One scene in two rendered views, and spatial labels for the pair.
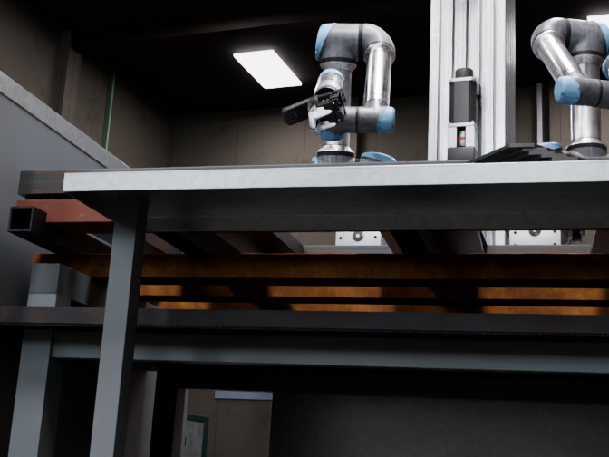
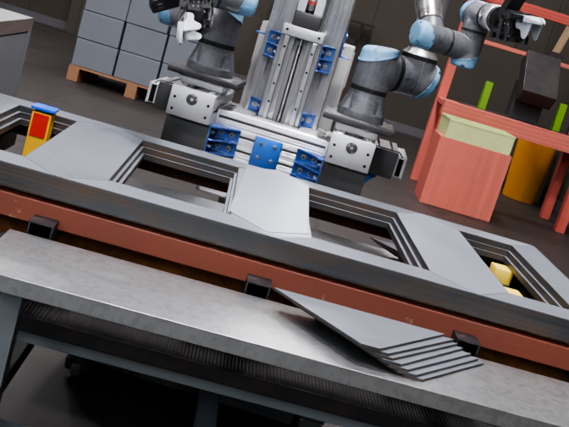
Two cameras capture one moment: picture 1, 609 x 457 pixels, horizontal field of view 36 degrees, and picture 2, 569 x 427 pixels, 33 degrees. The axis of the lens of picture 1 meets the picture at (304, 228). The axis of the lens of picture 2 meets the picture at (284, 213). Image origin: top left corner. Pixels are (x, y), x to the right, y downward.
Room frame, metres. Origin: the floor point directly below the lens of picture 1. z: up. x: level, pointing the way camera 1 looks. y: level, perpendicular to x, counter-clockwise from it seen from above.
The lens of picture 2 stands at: (-0.19, 0.42, 1.32)
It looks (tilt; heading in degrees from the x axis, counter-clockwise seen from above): 12 degrees down; 341
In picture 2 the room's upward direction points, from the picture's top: 17 degrees clockwise
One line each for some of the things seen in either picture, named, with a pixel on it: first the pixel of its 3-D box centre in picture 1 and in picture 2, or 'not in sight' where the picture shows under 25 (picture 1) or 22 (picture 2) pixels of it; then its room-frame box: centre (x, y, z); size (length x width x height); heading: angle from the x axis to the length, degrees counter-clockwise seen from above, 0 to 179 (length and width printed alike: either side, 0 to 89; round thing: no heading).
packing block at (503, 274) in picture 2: not in sight; (499, 274); (1.99, -0.96, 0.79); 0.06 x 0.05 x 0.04; 166
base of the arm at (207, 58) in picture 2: not in sight; (213, 57); (2.78, -0.22, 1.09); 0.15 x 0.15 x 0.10
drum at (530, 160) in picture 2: not in sight; (528, 169); (8.79, -5.18, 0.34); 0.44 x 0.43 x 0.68; 160
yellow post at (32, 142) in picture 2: not in sight; (35, 147); (2.32, 0.27, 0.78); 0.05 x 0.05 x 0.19; 76
